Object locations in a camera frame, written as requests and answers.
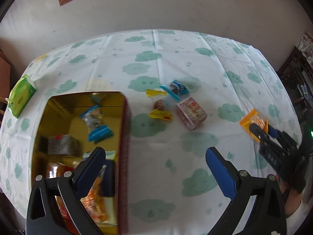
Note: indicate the blue clear snack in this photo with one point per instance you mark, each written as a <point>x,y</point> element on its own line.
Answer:
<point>97,129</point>

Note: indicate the fried dough twist snack bag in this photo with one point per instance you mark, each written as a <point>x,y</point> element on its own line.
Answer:
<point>101,209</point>

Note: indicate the dark green cube snack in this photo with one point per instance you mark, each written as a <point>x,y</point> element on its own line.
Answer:
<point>63,145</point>

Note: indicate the yellow wrapped candy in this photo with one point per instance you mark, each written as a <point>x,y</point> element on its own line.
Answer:
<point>161,106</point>

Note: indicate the green tissue pack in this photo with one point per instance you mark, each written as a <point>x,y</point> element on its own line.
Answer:
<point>21,93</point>

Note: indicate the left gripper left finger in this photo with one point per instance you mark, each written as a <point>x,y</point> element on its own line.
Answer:
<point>43,214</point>

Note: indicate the blue snack packet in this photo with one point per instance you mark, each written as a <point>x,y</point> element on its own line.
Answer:
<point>107,176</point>

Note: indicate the red brown cube snack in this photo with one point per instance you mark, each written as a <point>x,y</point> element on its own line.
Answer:
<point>190,113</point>

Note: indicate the orange cloth covered table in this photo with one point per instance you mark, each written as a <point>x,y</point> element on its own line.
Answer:
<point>5,71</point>

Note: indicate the stack of newspapers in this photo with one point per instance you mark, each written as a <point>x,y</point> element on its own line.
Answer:
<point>306,47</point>

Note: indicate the white cloud pattern tablecloth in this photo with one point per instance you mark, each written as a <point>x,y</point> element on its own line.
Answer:
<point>170,188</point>

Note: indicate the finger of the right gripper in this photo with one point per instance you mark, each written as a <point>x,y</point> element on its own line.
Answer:
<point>259,133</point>
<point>272,132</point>

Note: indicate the orange snack packet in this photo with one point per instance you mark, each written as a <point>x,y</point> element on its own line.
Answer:
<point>254,118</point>

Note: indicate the red snack packet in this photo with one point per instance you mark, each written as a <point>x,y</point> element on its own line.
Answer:
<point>56,169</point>

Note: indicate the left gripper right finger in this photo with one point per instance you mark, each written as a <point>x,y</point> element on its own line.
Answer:
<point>267,215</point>

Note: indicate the red toffee tin box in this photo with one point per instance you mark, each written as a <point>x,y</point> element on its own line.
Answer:
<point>61,116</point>

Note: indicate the small blue wrapped candy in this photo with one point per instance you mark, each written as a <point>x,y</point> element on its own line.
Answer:
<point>175,89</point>

